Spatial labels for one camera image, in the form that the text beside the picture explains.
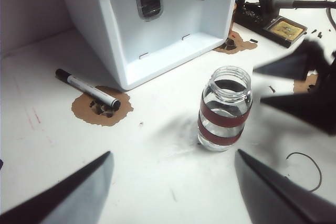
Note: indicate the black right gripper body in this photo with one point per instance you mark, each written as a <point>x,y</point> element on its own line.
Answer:
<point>329,72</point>

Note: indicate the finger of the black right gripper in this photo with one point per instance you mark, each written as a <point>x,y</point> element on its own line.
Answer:
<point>294,68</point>
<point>309,106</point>

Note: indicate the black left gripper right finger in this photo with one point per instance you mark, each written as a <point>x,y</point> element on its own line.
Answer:
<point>283,203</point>

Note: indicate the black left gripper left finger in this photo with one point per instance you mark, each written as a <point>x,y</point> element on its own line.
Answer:
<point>65,203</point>

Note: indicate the glass bottle with red bands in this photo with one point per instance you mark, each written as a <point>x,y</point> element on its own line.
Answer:
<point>218,140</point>

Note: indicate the white AUX water dispenser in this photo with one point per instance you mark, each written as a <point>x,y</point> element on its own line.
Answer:
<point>92,24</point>

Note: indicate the small black stick piece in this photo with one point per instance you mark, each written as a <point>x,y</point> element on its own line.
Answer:
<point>253,41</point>

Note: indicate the black soldering iron stand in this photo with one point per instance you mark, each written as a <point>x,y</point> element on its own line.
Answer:
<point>256,22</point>

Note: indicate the grey soldering iron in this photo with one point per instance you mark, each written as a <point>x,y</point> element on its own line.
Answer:
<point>302,3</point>

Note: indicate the black and white marker pen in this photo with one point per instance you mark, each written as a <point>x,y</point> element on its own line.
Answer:
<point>86,87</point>

